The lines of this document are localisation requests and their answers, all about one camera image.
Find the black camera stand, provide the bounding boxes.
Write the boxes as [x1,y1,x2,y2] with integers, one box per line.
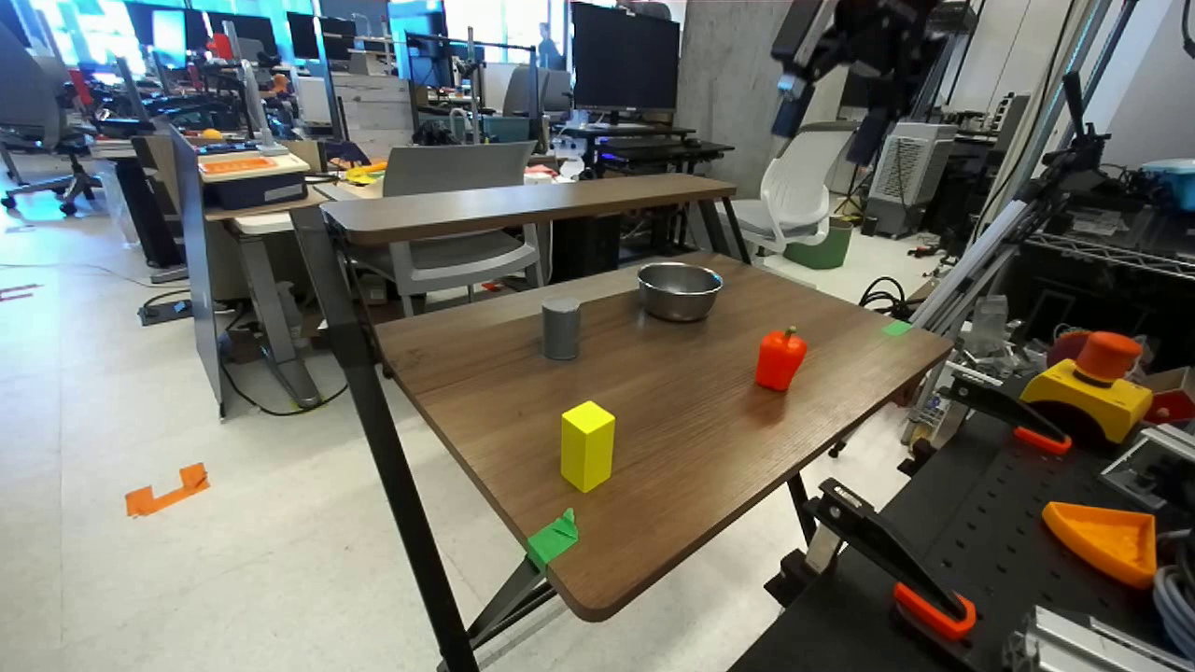
[1029,68,1118,215]

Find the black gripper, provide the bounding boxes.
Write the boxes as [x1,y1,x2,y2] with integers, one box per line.
[834,48,935,169]

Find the grey cable bundle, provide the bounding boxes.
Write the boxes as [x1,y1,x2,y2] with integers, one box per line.
[1152,559,1195,662]

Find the yellow emergency stop button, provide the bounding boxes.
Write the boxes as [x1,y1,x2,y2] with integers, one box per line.
[1015,327,1159,449]

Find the black perforated board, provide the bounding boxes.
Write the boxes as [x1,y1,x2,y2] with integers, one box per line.
[727,398,1195,672]

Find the green bin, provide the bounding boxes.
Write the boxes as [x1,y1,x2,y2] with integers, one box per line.
[782,219,859,274]

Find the long wooden desk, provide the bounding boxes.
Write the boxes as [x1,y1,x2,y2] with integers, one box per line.
[316,173,756,297]

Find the white cabinet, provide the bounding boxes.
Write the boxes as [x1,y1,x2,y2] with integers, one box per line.
[329,70,419,165]

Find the grey office chair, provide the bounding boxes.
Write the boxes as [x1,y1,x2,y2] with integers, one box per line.
[350,138,549,316]

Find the large black orange clamp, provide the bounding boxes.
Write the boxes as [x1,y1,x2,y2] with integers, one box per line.
[803,475,981,650]

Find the black computer monitor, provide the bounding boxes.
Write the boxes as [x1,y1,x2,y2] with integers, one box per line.
[567,0,682,114]

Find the steel bowl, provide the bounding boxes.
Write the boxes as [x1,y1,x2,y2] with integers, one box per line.
[635,259,727,327]

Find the grey cylinder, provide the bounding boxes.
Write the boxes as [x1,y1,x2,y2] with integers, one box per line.
[539,294,588,366]

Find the orange floor bracket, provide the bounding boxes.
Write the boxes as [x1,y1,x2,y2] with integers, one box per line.
[125,458,213,518]

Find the grey divider panel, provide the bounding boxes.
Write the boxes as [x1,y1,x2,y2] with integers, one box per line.
[170,121,232,422]

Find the yellow rectangular block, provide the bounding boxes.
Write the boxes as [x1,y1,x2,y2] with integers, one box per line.
[555,396,621,498]

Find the dark swivel chair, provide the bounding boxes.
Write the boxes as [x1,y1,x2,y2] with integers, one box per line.
[0,27,105,219]

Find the aluminium extrusion bar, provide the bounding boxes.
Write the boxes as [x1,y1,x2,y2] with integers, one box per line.
[910,199,1037,337]

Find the dark wooden work table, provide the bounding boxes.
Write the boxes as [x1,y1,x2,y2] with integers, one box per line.
[292,202,956,672]

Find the orange triangular plastic piece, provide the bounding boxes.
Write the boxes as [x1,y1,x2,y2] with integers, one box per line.
[1037,498,1160,591]

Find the small black orange clamp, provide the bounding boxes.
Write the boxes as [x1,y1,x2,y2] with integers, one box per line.
[936,371,1075,458]

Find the black box with orange top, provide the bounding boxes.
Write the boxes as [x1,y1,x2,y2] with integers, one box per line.
[193,149,314,211]

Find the black floor cable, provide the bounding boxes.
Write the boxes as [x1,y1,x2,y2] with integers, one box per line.
[855,274,914,321]

